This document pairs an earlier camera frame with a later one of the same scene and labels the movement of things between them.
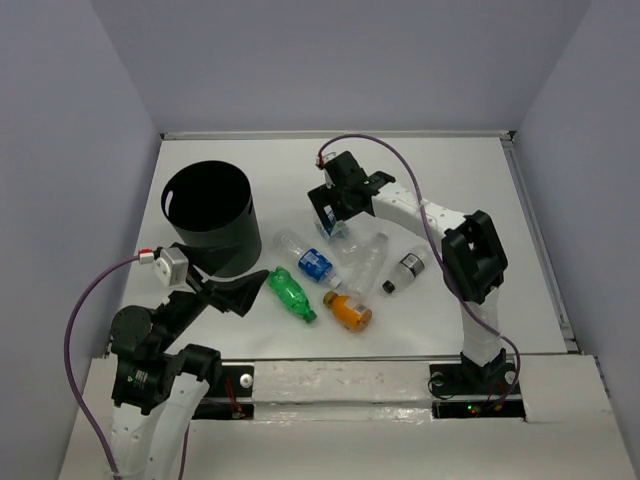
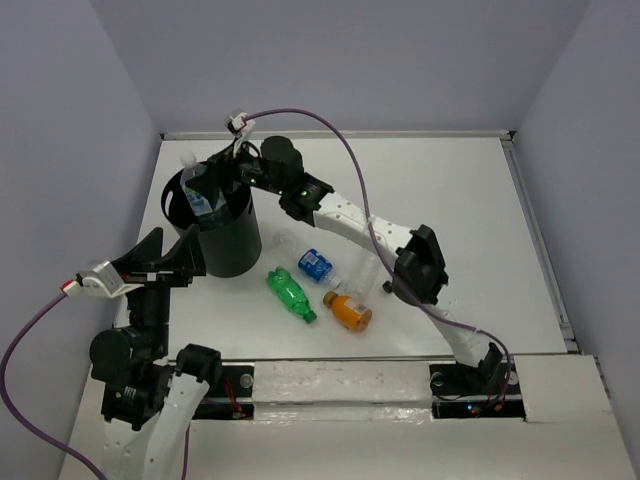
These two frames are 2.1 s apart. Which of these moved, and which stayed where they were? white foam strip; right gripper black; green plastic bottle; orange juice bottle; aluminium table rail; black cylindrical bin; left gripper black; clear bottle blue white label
Moved: right gripper black; clear bottle blue white label; left gripper black
Stayed: white foam strip; black cylindrical bin; aluminium table rail; orange juice bottle; green plastic bottle
